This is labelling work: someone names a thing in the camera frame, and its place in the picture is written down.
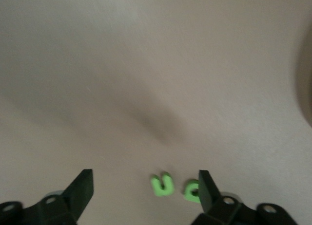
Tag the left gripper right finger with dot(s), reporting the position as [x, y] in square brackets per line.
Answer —
[212, 200]

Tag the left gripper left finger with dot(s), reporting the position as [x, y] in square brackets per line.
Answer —
[75, 198]

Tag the green lowercase letter p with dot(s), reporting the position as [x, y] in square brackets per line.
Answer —
[187, 194]

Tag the green lowercase letter u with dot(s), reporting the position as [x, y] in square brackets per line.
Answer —
[162, 192]

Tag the brown table mat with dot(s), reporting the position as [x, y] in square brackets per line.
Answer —
[97, 64]

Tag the beige plate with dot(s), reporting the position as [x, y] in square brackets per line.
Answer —
[307, 76]

